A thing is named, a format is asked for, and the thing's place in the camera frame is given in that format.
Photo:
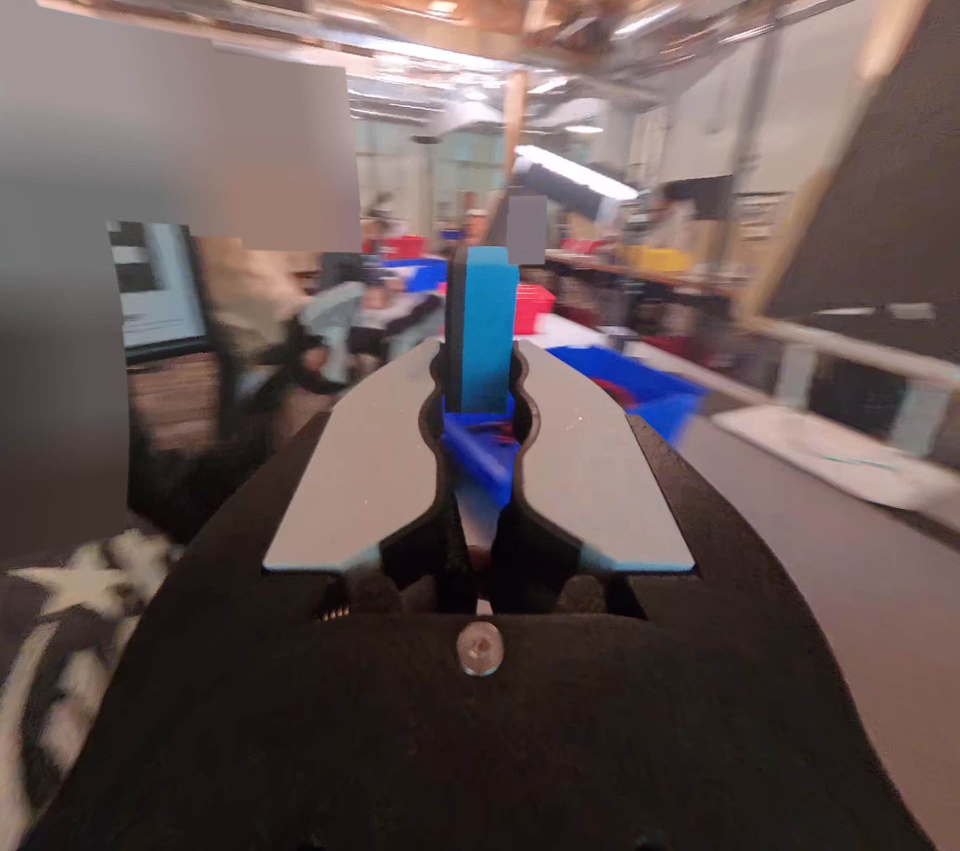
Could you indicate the tag poster on black stand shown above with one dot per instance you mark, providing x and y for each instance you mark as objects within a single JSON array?
[{"x": 157, "y": 296}]

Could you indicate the blue bin with tag sticker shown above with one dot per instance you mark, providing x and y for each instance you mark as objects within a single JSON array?
[{"x": 637, "y": 393}]

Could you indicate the studio light panel on stand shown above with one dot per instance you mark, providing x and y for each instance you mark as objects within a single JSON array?
[{"x": 570, "y": 180}]

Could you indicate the yellow plastic bin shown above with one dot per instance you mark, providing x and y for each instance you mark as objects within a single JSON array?
[{"x": 660, "y": 258}]

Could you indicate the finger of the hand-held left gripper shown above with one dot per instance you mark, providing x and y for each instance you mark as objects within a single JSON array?
[{"x": 416, "y": 326}]

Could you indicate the small blue plastic bin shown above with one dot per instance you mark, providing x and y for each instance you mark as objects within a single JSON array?
[{"x": 420, "y": 273}]

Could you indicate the long wooden workbench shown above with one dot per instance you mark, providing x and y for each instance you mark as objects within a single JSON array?
[{"x": 660, "y": 281}]

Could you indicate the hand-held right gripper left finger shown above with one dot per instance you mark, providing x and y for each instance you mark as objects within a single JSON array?
[{"x": 352, "y": 483}]

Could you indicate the black printed shirt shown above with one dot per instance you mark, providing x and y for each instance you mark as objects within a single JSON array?
[{"x": 67, "y": 641}]

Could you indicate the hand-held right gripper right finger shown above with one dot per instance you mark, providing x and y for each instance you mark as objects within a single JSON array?
[{"x": 600, "y": 483}]

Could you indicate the black board on white stand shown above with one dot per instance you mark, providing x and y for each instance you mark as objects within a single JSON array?
[{"x": 885, "y": 191}]

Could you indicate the blue and black foam block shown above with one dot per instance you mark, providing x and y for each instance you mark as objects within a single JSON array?
[{"x": 487, "y": 326}]

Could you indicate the red plastic bin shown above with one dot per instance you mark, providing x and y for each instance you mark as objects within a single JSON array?
[
  {"x": 401, "y": 247},
  {"x": 534, "y": 311}
]

